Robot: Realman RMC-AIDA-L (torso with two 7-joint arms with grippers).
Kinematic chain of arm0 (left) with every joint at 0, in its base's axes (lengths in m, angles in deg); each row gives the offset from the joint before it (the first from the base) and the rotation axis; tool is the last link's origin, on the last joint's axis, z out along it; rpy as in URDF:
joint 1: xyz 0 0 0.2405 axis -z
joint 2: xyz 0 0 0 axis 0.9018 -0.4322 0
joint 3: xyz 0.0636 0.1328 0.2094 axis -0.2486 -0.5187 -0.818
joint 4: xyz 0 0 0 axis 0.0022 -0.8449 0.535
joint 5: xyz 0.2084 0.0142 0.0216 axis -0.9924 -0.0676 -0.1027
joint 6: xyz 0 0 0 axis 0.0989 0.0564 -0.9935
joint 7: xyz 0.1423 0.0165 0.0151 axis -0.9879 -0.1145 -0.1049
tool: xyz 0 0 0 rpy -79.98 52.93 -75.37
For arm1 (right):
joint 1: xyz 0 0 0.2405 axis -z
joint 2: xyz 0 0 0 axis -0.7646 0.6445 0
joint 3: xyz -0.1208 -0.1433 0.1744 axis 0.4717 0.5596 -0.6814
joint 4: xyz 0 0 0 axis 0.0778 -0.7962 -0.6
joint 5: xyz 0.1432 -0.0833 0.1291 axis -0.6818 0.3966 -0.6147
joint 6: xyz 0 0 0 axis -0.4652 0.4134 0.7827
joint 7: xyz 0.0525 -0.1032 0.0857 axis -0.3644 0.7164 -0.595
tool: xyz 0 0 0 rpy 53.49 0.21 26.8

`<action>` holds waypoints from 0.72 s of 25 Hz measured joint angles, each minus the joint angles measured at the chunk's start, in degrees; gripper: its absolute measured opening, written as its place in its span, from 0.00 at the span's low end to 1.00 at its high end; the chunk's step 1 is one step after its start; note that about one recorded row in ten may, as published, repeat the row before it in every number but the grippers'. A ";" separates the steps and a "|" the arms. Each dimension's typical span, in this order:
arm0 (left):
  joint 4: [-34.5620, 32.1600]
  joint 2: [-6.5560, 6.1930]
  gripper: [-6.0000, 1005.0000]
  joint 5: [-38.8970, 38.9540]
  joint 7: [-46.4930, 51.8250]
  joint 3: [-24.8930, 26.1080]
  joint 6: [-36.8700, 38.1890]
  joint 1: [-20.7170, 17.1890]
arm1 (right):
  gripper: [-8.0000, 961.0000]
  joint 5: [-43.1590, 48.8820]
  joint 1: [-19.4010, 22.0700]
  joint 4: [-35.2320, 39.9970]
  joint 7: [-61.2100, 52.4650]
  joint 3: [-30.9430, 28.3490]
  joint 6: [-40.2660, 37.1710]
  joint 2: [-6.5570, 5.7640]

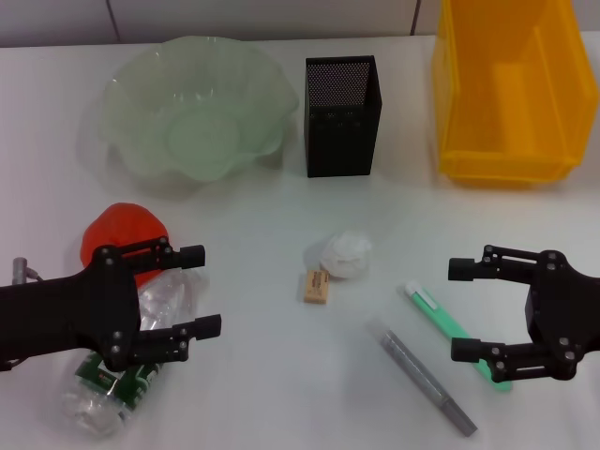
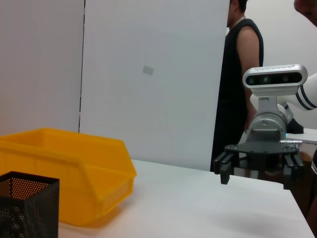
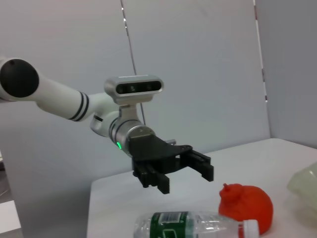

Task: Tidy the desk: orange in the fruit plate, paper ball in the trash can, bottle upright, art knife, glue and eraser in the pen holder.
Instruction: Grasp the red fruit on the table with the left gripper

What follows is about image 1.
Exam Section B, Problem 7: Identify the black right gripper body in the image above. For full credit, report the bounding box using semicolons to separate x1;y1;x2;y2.
524;250;600;382

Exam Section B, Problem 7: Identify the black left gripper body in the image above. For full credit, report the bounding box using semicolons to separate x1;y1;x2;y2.
0;246;143;372

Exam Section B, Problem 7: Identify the green pen with white cap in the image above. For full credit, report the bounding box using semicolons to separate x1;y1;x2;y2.
403;279;513;394

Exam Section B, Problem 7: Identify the grey marker pen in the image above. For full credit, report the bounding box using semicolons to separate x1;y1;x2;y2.
367;318;479;438

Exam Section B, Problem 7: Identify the orange fruit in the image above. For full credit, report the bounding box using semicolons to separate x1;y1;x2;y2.
80;202;169;282

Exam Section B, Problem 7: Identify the clear green-labelled water bottle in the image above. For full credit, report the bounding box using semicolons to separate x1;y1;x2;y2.
61;269;211;440

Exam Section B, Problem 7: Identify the tan eraser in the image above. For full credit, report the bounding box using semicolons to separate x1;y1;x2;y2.
296;269;332;307

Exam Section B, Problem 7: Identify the white paper ball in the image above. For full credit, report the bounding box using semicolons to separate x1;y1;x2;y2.
321;230;374;281

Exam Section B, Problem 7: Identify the green glass fruit plate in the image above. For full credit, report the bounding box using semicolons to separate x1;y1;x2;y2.
98;36;301;184

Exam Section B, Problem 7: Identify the black mesh pen holder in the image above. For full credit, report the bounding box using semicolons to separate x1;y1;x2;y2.
304;54;383;178

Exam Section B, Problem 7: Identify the yellow plastic bin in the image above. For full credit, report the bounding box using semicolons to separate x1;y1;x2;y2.
430;0;596;188

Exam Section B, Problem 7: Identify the left wrist cable with connector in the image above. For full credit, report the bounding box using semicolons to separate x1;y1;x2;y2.
0;256;42;372

